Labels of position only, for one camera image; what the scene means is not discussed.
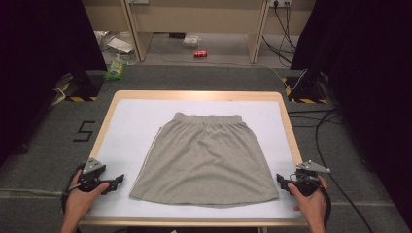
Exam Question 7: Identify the beige wooden desk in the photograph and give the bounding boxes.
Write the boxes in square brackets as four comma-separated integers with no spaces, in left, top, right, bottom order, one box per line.
[81,0,317,65]

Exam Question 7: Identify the left hand-held gripper black cable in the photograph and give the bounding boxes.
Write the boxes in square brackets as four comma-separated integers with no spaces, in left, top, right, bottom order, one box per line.
[60,162,86,216]

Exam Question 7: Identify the right hand-held gripper black cable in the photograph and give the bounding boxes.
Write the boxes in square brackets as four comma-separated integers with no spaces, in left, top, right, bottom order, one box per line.
[319,183,333,229]

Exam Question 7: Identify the black cables from power strip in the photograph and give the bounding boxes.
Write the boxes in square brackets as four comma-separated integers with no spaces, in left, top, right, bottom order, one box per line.
[261,2,297,65]

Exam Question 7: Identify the clear plastic bag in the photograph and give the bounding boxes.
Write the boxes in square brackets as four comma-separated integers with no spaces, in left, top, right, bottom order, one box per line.
[182,34,202,49]

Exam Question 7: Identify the white power strip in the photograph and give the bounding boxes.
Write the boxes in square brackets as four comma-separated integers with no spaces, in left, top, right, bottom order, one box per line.
[268,0,292,9]

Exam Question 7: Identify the person's right hand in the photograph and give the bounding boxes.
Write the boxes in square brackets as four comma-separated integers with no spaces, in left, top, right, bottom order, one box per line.
[287,175,329,224]

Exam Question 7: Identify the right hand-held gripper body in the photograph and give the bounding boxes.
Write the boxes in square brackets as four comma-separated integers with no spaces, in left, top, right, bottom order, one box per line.
[292,159,331,197]

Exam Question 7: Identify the grey skirt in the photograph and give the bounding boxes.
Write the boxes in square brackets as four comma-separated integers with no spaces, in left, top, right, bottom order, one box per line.
[128,112,281,209]

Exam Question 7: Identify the green packet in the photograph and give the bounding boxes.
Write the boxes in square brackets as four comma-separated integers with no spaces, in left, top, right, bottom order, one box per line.
[103,58,127,81]

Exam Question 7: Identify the crumpled plastic and paper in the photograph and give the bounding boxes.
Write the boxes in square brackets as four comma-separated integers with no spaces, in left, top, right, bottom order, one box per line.
[94,30,136,56]

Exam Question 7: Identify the long black floor cable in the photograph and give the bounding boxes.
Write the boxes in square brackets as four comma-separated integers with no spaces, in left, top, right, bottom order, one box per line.
[287,108,376,233]

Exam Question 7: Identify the black curtain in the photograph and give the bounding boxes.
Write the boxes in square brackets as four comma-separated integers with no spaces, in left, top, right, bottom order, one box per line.
[290,0,412,229]
[0,0,109,167]

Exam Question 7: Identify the black stand base striped tape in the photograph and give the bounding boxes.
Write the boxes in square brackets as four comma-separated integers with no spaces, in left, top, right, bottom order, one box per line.
[64,70,105,103]
[282,68,329,105]

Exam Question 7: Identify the person's left hand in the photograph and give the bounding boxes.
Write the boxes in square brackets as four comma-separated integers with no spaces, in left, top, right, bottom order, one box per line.
[64,170,111,218]

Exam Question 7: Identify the hand-held gripper black cable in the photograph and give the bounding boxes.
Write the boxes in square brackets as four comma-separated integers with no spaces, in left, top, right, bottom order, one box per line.
[319,183,333,229]
[60,162,86,216]

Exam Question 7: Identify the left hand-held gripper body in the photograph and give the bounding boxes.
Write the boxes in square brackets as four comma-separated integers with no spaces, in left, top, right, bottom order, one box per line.
[76,157,113,194]

